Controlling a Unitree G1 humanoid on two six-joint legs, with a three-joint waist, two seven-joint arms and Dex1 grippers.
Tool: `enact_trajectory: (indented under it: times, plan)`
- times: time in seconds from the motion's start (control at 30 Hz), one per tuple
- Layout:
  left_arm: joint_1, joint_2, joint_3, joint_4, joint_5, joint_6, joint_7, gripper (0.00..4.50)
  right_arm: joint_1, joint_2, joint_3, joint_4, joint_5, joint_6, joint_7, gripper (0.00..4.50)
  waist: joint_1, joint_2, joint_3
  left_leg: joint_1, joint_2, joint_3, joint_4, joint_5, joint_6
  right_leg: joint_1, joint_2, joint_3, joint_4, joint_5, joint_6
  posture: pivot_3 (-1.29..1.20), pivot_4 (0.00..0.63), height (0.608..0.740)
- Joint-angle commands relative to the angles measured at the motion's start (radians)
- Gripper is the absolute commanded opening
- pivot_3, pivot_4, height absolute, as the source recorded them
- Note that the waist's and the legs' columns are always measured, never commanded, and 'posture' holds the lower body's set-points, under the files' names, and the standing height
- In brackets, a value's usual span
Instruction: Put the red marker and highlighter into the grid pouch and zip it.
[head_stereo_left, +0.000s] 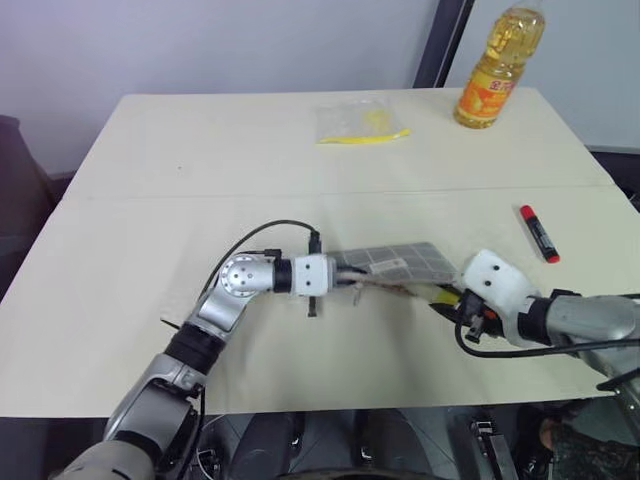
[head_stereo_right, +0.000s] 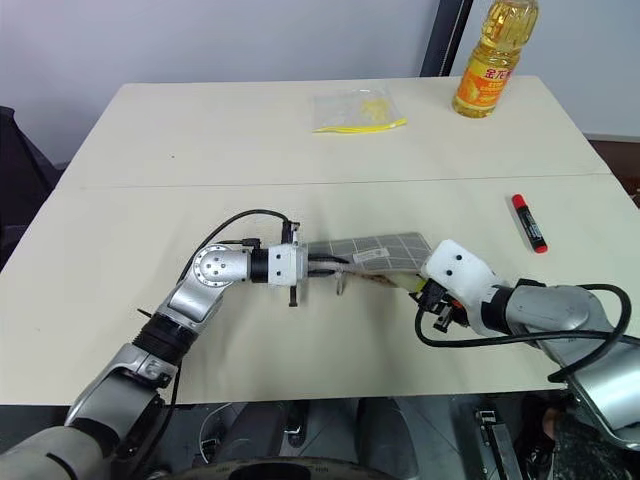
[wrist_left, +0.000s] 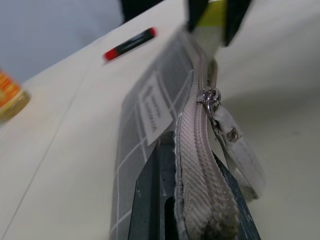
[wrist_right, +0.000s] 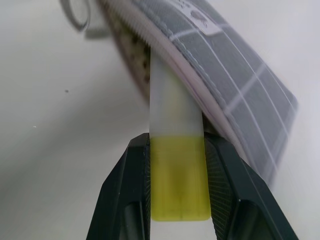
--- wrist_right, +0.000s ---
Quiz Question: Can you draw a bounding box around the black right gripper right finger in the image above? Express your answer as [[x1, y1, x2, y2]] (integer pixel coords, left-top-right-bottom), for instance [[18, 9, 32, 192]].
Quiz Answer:
[[203, 131, 300, 240]]

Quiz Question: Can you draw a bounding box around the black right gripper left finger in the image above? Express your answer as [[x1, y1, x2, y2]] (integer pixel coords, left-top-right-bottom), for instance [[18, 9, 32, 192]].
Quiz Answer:
[[86, 132, 153, 240]]

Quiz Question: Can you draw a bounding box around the grey grid pencil pouch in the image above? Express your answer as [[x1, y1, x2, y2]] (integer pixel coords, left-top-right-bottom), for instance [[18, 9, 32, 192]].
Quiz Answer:
[[96, 0, 300, 187]]

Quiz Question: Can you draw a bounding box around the white ring zipper pull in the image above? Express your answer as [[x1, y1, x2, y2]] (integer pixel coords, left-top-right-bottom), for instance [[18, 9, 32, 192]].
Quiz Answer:
[[59, 0, 110, 40]]

